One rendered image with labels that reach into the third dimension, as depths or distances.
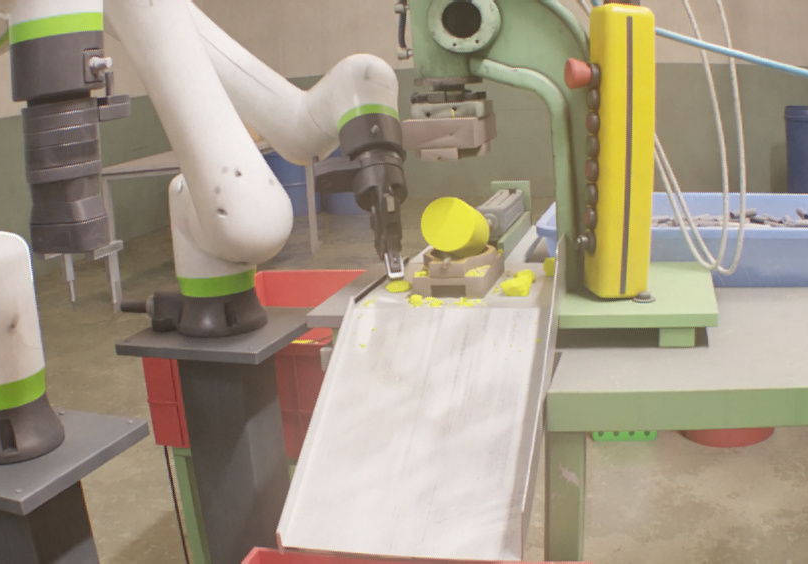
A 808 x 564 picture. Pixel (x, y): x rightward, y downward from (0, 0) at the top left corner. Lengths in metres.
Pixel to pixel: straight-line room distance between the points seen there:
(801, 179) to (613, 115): 7.02
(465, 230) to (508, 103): 8.36
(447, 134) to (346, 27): 8.76
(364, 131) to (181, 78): 0.29
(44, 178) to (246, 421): 0.78
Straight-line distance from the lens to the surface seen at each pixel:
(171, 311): 1.57
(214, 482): 1.62
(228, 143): 1.32
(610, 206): 1.21
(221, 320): 1.51
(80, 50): 0.85
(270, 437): 1.61
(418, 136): 1.25
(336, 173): 1.40
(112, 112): 0.91
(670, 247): 1.48
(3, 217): 7.42
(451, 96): 1.29
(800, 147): 8.17
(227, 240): 1.34
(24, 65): 0.86
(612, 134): 1.20
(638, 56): 1.22
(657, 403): 1.05
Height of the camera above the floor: 1.29
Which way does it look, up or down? 12 degrees down
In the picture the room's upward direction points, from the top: 4 degrees counter-clockwise
